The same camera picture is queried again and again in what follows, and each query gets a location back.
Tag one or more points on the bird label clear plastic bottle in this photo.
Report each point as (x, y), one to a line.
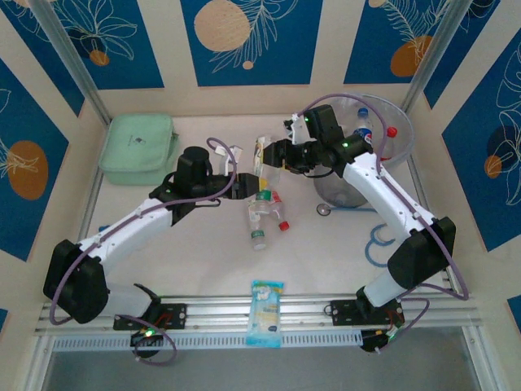
(259, 156)

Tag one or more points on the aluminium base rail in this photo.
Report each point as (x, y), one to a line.
(220, 313)

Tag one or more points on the aluminium frame post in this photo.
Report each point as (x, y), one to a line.
(439, 45)
(69, 53)

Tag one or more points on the Coca-Cola bottle red cap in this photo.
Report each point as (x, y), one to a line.
(391, 131)

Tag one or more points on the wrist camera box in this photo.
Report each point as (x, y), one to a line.
(297, 130)
(237, 153)

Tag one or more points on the small Pepsi bottle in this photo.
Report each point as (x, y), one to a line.
(361, 122)

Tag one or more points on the leaf label clear plastic bottle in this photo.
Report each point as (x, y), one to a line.
(257, 234)

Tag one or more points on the red label bottle red cap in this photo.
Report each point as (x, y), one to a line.
(283, 225)

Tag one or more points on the clear plastic bin liner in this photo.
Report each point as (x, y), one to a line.
(405, 138)

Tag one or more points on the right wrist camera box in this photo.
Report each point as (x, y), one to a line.
(297, 130)

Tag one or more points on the blue wet wipes packet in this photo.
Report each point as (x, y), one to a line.
(265, 313)

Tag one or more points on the grey waste bin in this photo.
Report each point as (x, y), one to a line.
(346, 191)

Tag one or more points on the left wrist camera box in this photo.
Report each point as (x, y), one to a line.
(237, 153)

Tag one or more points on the black electronics module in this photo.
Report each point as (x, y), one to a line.
(372, 342)
(146, 336)

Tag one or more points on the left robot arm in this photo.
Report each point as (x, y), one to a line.
(130, 228)

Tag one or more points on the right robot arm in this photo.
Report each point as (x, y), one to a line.
(378, 191)

